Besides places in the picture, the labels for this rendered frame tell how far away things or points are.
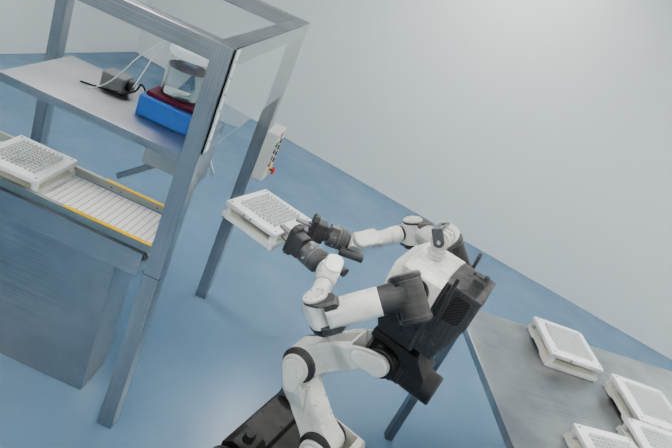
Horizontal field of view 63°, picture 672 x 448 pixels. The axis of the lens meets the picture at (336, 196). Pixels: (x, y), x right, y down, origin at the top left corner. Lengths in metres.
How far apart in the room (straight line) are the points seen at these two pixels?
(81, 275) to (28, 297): 0.28
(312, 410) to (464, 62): 3.62
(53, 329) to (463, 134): 3.81
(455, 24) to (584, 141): 1.49
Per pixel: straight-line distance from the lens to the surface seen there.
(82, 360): 2.55
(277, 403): 2.57
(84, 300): 2.36
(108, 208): 2.25
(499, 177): 5.22
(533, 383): 2.38
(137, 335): 2.19
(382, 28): 5.34
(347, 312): 1.64
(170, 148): 1.80
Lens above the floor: 1.99
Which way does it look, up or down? 23 degrees down
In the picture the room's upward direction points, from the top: 24 degrees clockwise
